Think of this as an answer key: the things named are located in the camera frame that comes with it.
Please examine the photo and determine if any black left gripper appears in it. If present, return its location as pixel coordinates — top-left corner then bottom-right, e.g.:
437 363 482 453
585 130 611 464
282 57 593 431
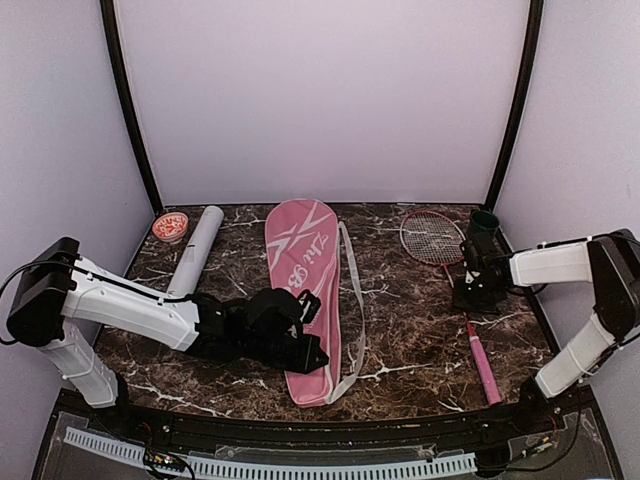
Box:
242 332 328 373

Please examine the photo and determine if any pink badminton racket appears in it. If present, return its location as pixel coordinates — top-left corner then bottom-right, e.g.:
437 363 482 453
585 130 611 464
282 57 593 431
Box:
400 210 503 406

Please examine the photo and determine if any pink racket cover bag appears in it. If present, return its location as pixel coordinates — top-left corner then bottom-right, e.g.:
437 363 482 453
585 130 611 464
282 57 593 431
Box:
265 199 366 408

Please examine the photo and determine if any white shuttlecock tube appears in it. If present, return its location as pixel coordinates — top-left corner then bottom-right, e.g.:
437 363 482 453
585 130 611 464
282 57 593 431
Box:
167 206 224 297

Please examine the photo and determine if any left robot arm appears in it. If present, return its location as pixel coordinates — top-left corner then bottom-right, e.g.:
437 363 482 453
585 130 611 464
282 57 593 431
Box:
5 237 329 436

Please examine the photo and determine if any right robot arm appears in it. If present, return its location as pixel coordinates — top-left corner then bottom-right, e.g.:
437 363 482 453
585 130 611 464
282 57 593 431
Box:
453 229 639 434

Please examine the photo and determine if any dark green cup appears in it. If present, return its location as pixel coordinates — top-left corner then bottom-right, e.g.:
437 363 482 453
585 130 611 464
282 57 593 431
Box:
467 210 500 246

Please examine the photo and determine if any red patterned bowl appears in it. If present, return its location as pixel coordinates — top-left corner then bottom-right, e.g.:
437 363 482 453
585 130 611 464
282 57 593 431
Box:
152 212 189 243

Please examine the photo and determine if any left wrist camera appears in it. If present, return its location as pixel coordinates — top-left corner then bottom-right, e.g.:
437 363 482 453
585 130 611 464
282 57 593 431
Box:
297 289 321 325

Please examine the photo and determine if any white slotted cable duct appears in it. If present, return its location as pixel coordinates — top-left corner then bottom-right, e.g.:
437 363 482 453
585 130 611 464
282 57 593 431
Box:
63 427 477 479

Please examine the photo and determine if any black front rail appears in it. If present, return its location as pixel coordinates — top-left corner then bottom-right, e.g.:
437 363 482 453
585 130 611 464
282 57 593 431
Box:
47 390 577 452

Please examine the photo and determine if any right black frame post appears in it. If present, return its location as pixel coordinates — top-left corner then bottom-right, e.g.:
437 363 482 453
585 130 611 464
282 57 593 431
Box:
483 0 544 211

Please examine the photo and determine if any black frame post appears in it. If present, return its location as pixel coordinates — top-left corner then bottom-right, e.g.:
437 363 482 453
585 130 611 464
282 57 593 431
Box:
99 0 164 216
483 0 544 211

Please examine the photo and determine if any left black frame post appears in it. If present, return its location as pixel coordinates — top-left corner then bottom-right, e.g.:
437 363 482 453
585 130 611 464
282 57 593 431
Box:
99 0 164 216

